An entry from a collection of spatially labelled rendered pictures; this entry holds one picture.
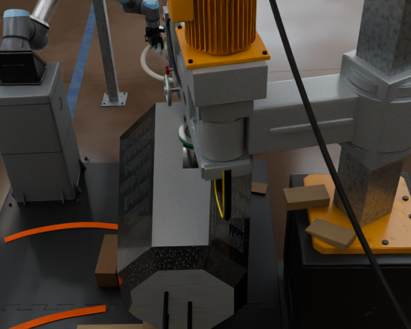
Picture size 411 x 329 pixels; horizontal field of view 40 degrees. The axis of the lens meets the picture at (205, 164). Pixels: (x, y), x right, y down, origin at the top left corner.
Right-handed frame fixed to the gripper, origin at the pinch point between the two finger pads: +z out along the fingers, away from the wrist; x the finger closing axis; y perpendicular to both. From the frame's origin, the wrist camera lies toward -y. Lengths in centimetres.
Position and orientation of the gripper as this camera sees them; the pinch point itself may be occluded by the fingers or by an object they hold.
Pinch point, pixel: (159, 51)
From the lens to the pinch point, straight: 371.2
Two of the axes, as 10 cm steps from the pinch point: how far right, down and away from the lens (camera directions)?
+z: 0.3, 7.1, 7.1
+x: 6.6, 5.1, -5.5
